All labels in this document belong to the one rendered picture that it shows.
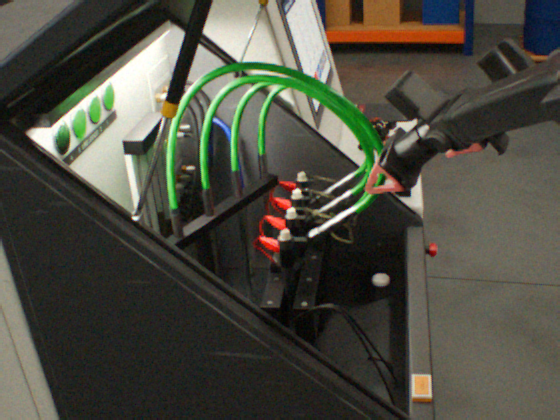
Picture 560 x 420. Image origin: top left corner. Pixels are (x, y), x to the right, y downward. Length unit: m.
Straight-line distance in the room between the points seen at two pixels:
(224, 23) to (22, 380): 0.81
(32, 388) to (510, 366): 1.91
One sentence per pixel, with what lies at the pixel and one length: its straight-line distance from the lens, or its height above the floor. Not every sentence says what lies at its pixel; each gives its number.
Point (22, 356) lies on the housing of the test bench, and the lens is 1.06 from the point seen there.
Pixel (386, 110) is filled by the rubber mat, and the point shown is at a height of 0.98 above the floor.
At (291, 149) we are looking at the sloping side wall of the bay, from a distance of 1.47.
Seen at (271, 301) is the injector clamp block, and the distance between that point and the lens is 1.26.
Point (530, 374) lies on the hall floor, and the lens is 2.62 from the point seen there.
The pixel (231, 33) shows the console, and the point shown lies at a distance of 1.46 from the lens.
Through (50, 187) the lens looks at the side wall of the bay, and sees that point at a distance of 0.87.
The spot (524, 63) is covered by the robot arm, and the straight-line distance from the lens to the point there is 1.16.
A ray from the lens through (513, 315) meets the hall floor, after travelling 2.89.
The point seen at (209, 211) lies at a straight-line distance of 1.30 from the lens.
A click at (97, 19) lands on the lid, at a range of 0.74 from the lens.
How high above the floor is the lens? 1.71
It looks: 28 degrees down
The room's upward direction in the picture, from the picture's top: 5 degrees counter-clockwise
